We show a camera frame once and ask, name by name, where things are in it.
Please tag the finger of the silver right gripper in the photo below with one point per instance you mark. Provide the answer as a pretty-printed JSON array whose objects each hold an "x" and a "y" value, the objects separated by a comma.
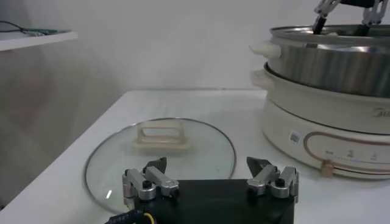
[
  {"x": 323, "y": 13},
  {"x": 373, "y": 13}
]

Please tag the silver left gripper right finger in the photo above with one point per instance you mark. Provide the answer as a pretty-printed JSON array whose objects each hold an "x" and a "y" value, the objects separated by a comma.
[{"x": 281, "y": 185}]

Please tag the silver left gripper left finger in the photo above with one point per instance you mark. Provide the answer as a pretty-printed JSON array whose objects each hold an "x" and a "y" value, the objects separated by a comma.
[{"x": 137, "y": 184}]

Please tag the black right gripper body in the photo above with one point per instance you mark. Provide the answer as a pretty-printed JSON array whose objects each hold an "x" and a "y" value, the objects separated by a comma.
[{"x": 358, "y": 2}]

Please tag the round glass pot lid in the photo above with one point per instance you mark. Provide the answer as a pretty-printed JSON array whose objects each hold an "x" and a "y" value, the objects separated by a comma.
[{"x": 109, "y": 164}]

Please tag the stainless steel steamer basket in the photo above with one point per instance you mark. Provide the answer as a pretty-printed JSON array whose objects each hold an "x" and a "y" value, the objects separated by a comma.
[{"x": 329, "y": 67}]

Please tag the cream electric cooking pot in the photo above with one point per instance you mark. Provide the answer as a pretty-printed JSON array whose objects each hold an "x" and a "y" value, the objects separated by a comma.
[{"x": 304, "y": 121}]

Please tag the white side table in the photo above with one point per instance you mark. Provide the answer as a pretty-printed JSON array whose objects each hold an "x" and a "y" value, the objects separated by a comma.
[{"x": 36, "y": 38}]

